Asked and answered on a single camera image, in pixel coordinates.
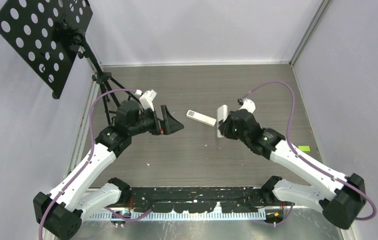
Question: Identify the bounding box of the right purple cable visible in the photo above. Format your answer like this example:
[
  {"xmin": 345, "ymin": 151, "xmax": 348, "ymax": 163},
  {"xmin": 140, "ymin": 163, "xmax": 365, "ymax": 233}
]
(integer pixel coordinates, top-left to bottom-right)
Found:
[{"xmin": 241, "ymin": 80, "xmax": 378, "ymax": 227}]

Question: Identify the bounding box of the black perforated music stand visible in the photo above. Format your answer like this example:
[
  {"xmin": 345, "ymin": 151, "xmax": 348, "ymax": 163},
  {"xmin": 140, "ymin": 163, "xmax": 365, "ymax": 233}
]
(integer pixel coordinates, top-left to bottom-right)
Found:
[{"xmin": 0, "ymin": 0, "xmax": 141, "ymax": 125}]

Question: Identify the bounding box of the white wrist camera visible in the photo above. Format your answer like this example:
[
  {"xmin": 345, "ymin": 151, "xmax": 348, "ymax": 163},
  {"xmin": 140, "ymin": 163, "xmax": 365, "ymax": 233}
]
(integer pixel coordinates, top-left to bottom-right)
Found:
[
  {"xmin": 238, "ymin": 98, "xmax": 256, "ymax": 114},
  {"xmin": 135, "ymin": 89, "xmax": 157, "ymax": 112}
]

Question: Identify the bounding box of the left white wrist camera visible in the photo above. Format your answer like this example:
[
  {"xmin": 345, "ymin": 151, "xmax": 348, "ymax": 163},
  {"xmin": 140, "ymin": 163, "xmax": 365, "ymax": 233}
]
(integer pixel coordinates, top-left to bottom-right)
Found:
[{"xmin": 135, "ymin": 89, "xmax": 157, "ymax": 112}]

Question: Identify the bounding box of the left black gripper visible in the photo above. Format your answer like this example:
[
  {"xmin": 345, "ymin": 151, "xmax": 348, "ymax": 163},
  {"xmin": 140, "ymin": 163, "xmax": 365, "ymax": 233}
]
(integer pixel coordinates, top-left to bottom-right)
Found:
[{"xmin": 129, "ymin": 105, "xmax": 183, "ymax": 137}]

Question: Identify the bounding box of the green block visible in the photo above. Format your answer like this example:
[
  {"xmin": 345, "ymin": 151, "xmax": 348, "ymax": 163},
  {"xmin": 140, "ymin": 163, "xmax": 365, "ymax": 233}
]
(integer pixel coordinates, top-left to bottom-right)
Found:
[{"xmin": 298, "ymin": 145, "xmax": 311, "ymax": 153}]

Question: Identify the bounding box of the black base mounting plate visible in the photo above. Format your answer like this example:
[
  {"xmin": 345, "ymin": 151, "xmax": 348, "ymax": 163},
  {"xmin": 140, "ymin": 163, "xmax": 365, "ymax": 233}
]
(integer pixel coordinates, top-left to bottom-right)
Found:
[{"xmin": 98, "ymin": 186, "xmax": 295, "ymax": 215}]

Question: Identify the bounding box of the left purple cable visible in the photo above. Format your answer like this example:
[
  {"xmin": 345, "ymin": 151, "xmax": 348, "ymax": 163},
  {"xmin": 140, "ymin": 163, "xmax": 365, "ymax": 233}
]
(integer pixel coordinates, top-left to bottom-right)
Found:
[{"xmin": 38, "ymin": 88, "xmax": 140, "ymax": 240}]

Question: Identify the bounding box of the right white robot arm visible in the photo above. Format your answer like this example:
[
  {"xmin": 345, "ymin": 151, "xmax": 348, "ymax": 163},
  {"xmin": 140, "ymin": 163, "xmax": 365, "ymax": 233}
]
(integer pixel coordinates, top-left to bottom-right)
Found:
[{"xmin": 217, "ymin": 109, "xmax": 367, "ymax": 230}]

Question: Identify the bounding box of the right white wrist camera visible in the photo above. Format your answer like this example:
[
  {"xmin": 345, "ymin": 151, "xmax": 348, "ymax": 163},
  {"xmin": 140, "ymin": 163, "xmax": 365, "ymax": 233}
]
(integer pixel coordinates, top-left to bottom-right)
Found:
[{"xmin": 238, "ymin": 98, "xmax": 256, "ymax": 114}]

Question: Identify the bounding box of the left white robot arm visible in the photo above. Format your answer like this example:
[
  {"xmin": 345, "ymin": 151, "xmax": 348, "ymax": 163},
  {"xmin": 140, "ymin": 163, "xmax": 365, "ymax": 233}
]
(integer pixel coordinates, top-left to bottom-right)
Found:
[{"xmin": 33, "ymin": 100, "xmax": 184, "ymax": 240}]

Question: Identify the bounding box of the long white remote control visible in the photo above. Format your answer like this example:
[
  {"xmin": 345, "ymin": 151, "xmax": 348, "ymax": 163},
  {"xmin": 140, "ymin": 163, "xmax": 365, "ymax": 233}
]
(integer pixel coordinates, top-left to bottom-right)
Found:
[{"xmin": 186, "ymin": 110, "xmax": 216, "ymax": 127}]

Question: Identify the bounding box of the purple cable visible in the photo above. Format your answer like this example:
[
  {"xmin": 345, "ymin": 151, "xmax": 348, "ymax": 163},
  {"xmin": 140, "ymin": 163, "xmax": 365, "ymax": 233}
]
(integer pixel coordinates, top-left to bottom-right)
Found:
[
  {"xmin": 241, "ymin": 80, "xmax": 378, "ymax": 227},
  {"xmin": 38, "ymin": 88, "xmax": 140, "ymax": 240}
]

